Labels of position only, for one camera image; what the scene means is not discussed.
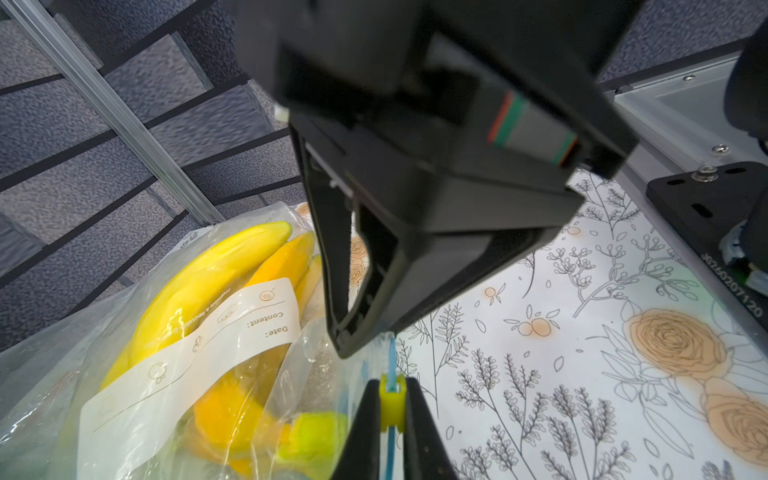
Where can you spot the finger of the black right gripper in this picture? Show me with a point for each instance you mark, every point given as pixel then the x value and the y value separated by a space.
pixel 409 279

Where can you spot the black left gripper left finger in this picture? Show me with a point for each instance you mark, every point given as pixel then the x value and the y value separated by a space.
pixel 360 457

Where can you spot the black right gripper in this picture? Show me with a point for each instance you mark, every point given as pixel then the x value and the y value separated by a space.
pixel 436 116

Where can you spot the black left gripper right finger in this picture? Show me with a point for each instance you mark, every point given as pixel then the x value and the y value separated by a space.
pixel 425 456

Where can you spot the yellow banana bunch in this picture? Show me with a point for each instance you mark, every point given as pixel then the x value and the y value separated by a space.
pixel 227 372

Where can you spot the clear zip-top bag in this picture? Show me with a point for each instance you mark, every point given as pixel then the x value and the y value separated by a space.
pixel 46 379

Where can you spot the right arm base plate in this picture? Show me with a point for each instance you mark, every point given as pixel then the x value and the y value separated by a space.
pixel 721 213

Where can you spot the aluminium front rail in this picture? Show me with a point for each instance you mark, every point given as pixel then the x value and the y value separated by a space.
pixel 678 115

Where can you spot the aluminium frame post right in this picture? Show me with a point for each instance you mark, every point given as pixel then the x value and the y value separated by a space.
pixel 47 35

